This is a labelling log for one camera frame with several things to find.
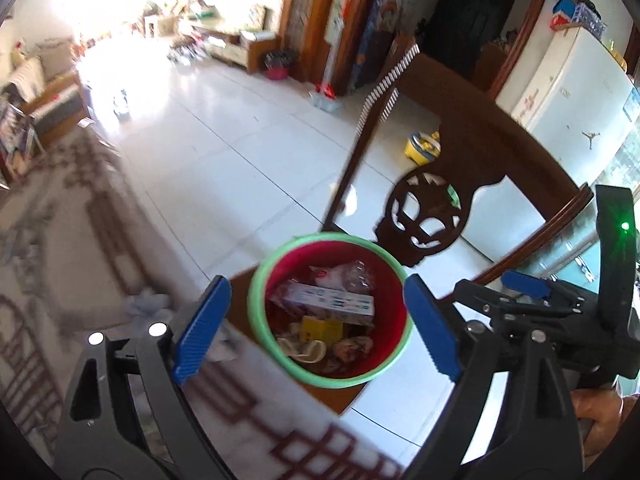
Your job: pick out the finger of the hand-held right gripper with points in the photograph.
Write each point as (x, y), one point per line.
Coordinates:
(480, 297)
(525, 284)

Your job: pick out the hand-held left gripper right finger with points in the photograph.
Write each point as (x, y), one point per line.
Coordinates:
(432, 332)

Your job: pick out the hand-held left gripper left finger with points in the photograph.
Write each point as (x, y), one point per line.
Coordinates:
(200, 332)

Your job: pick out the red bin with green rim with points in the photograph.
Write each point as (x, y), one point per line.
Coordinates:
(385, 340)

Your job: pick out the pink paper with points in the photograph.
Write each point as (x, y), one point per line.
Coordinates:
(355, 347)

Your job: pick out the beige curled paper strip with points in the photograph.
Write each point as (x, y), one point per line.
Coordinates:
(305, 351)

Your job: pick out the blue white carton box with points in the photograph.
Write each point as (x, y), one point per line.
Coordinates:
(325, 302)

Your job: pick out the yellow medicine box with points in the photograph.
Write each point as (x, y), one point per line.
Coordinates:
(320, 332)

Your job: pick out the person's right hand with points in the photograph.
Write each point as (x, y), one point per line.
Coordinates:
(597, 410)

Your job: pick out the clear plastic bag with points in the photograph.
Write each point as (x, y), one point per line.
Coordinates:
(345, 275)

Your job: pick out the carved wooden chair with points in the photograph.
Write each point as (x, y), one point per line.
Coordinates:
(475, 135)

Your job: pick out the yellow toy pot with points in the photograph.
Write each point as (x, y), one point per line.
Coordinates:
(422, 150)

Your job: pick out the printed floral tablecloth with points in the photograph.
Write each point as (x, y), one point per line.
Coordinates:
(65, 240)

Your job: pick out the white refrigerator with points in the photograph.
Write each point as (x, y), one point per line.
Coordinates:
(575, 90)

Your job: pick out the mop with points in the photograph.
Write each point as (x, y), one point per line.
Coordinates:
(327, 100)

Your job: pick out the blue plastic basket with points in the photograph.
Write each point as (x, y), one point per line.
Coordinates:
(590, 17)

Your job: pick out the wooden sofa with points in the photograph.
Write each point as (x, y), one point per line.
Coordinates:
(55, 105)

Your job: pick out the small red waste basket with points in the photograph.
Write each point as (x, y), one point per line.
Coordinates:
(277, 71)

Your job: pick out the television cabinet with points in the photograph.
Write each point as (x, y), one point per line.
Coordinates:
(225, 45)

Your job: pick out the blue printed door curtain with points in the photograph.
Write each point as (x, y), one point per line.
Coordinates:
(395, 10)

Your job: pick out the short wall scroll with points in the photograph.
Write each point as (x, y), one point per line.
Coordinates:
(336, 20)

